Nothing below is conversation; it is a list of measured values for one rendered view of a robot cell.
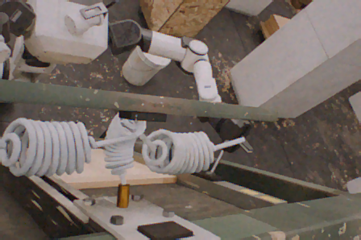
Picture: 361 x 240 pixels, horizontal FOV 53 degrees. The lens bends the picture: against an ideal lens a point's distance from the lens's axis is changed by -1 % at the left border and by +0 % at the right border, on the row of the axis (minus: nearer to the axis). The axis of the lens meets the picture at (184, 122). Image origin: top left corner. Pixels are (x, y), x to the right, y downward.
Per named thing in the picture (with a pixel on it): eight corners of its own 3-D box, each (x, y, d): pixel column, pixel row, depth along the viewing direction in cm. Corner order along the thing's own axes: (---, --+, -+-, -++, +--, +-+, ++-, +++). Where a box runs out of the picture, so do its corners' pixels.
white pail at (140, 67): (147, 62, 335) (175, 31, 302) (154, 90, 324) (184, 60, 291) (116, 57, 315) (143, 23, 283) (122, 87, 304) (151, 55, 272)
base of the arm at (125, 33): (102, 55, 146) (103, 27, 147) (134, 58, 150) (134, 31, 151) (107, 47, 132) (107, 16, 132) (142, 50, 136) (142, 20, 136)
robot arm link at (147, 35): (143, 56, 150) (110, 48, 145) (147, 35, 150) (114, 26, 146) (150, 50, 139) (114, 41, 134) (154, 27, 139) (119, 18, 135)
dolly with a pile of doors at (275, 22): (280, 34, 527) (296, 21, 506) (292, 64, 508) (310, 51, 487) (252, 26, 488) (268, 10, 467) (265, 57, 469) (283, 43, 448)
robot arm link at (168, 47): (194, 61, 158) (144, 48, 151) (205, 37, 149) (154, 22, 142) (197, 78, 150) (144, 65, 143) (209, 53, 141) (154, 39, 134)
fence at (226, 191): (111, 152, 163) (111, 143, 163) (285, 217, 89) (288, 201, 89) (101, 152, 160) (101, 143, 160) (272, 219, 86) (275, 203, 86)
